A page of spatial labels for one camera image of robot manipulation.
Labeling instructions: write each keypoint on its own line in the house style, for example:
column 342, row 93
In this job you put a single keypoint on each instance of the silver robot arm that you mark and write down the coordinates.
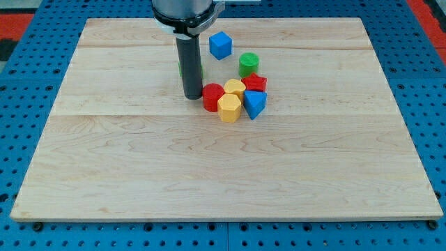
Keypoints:
column 186, row 20

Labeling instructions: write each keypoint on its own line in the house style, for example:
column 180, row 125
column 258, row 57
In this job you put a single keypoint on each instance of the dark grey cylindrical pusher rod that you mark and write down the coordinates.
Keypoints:
column 190, row 66

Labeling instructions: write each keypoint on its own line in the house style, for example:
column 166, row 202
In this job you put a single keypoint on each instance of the yellow heart block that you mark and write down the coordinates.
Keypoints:
column 236, row 87

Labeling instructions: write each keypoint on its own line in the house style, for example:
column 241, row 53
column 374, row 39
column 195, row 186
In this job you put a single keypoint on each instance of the yellow hexagon block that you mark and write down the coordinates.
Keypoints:
column 229, row 108

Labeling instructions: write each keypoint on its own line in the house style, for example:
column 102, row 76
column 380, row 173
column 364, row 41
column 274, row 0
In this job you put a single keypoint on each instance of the green star block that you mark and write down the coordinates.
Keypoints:
column 201, row 70

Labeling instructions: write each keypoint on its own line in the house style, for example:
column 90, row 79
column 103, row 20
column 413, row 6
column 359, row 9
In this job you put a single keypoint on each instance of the red cylinder block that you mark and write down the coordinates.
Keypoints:
column 211, row 94

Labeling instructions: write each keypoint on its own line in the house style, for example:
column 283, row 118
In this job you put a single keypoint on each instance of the light wooden board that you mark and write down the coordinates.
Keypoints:
column 123, row 144

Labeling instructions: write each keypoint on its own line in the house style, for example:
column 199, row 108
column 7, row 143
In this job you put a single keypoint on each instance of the red star block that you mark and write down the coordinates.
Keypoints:
column 254, row 82

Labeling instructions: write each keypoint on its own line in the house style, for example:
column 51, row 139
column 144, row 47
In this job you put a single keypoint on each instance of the blue cube block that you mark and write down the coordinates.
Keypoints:
column 220, row 45

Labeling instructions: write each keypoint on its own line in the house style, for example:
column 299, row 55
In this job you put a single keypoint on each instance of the green cylinder block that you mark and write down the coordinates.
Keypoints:
column 248, row 64

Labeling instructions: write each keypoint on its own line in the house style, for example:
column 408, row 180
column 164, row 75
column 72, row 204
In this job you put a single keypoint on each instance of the blue triangle block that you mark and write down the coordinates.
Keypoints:
column 254, row 102

